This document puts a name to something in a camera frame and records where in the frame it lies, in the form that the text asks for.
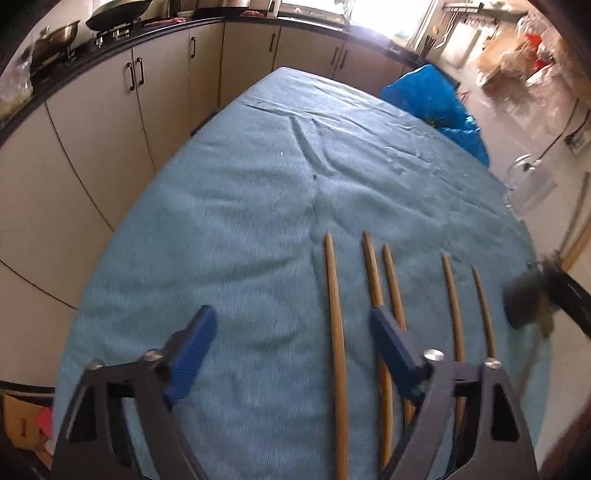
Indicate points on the wooden chopstick far left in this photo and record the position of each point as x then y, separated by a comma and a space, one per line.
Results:
339, 363

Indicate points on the light blue fleece table cloth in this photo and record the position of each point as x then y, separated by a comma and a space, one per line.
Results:
237, 220

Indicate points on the hanging plastic bags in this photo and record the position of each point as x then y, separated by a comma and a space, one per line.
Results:
532, 61

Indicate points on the blue plastic bag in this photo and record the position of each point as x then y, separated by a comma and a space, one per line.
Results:
430, 96

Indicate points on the wooden chopstick far right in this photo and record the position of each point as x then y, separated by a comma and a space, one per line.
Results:
485, 313

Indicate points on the dark utensil holder cup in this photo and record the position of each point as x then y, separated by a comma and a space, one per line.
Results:
526, 301

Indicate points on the black wok pan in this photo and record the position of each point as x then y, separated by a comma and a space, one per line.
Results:
116, 13

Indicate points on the wooden chopstick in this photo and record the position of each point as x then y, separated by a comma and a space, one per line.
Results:
458, 332
485, 313
386, 416
339, 363
399, 315

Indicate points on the steel cooking pot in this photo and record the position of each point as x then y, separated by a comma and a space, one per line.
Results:
51, 43

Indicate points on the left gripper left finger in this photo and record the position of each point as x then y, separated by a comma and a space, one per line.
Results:
94, 440

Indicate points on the beige lower kitchen cabinets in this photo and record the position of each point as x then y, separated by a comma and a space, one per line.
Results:
76, 159

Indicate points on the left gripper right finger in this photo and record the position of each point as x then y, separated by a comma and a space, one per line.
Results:
493, 440

